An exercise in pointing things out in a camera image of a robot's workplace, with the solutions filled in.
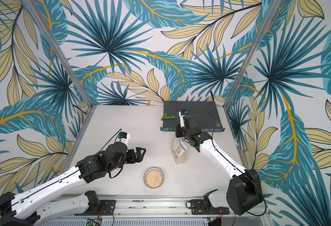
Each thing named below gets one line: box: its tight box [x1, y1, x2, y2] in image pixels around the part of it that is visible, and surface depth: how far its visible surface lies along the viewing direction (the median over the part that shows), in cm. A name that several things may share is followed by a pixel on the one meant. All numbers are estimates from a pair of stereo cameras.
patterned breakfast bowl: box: [143, 167, 165, 189], surface depth 81 cm
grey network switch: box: [160, 100, 226, 132], surface depth 109 cm
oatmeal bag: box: [171, 136, 188, 165], surface depth 82 cm
